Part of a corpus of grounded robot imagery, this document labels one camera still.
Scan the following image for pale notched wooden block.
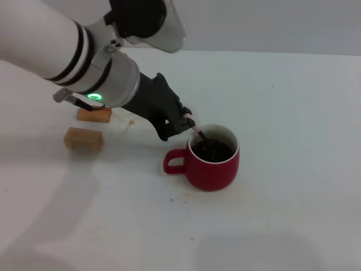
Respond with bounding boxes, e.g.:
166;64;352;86
63;126;104;154

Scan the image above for red ceramic cup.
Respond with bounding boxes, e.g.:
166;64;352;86
163;123;240;193

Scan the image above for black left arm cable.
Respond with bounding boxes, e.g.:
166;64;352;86
52;88;107;111

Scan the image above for orange stained wooden block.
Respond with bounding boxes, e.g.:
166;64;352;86
76;106;112;124

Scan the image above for dark coffee liquid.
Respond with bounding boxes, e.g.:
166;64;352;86
191;138;235;164

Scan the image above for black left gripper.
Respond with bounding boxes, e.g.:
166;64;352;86
122;72;196;142

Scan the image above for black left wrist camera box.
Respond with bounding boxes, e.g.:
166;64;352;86
103;0;187;54

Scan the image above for pink handled metal spoon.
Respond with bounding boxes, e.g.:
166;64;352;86
182;112;209;142

